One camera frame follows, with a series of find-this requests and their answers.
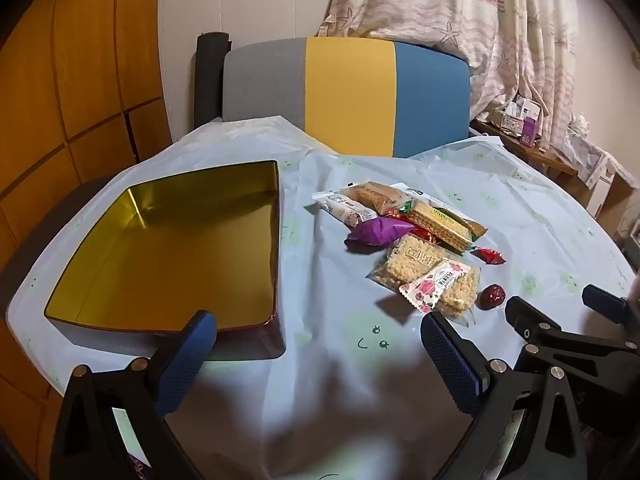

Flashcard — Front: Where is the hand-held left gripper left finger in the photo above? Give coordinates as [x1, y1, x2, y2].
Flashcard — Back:
[50, 310, 218, 480]

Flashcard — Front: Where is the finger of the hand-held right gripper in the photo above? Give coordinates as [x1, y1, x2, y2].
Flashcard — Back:
[505, 296, 640, 393]
[582, 285, 629, 324]

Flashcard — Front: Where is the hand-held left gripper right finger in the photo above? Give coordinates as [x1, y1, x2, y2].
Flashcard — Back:
[421, 311, 588, 480]

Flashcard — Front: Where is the red candy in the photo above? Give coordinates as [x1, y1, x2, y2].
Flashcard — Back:
[470, 246, 507, 266]

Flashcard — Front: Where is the gold-lined tin box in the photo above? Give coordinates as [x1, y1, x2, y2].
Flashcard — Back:
[44, 160, 288, 361]

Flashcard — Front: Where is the green-edged cracker packet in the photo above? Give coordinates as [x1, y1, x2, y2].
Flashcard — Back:
[402, 199, 473, 251]

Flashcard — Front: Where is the orange cake packet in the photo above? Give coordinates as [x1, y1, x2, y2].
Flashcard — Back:
[342, 181, 408, 216]

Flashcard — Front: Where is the red date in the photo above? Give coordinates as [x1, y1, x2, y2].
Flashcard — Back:
[480, 284, 508, 311]

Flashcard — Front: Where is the pink flower packet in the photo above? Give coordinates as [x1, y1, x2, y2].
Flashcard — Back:
[399, 257, 473, 315]

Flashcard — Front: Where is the clear crispy noodle packet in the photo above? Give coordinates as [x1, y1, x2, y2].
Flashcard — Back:
[367, 234, 481, 328]

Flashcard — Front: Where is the white smiley plastic tablecloth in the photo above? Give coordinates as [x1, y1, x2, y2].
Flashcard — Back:
[5, 115, 640, 480]

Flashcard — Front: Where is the white printed paper bag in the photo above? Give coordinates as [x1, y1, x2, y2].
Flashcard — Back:
[567, 130, 628, 193]

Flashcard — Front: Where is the purple snack packet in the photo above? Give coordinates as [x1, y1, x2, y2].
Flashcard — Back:
[344, 216, 416, 253]

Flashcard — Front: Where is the wooden side table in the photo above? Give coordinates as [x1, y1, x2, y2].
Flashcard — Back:
[470, 120, 640, 221]

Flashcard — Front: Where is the small purple box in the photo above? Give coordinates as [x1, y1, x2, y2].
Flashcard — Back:
[520, 115, 542, 148]

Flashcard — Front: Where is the white biscuit packet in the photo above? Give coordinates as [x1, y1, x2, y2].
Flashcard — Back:
[312, 194, 378, 228]

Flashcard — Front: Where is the small white box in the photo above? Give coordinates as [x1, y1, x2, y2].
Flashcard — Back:
[515, 99, 545, 120]

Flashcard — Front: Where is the black rolled mat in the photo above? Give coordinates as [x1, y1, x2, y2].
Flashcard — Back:
[194, 32, 232, 128]

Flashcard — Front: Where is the grey yellow blue chair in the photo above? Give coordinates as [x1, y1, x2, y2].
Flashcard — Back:
[222, 37, 471, 158]

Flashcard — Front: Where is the orange wooden wardrobe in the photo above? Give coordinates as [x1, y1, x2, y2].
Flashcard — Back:
[0, 0, 173, 480]

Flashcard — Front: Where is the printed beige curtain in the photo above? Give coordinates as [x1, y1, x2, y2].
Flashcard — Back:
[315, 0, 596, 133]

